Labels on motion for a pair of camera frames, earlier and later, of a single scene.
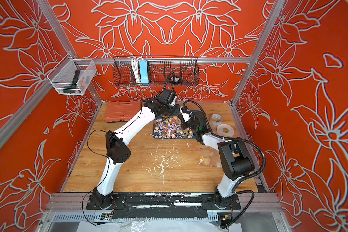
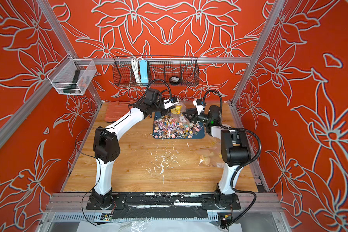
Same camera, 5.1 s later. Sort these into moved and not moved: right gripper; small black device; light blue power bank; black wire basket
Moved: right gripper
Not moved: small black device; black wire basket; light blue power bank
